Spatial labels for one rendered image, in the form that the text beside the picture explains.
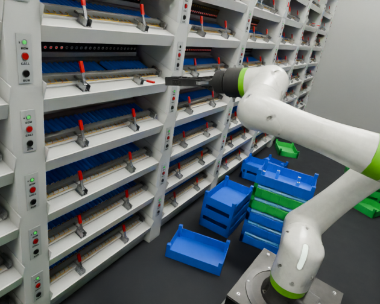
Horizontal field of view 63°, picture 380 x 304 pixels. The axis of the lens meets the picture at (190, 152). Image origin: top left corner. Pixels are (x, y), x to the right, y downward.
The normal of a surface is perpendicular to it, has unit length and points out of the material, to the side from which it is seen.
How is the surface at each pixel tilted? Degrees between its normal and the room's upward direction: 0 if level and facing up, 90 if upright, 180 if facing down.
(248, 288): 2
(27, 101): 90
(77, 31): 108
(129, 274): 0
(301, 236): 5
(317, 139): 91
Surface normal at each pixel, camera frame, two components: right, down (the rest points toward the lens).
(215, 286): 0.15, -0.91
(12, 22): 0.84, 0.33
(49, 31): 0.75, 0.59
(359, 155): -0.46, 0.29
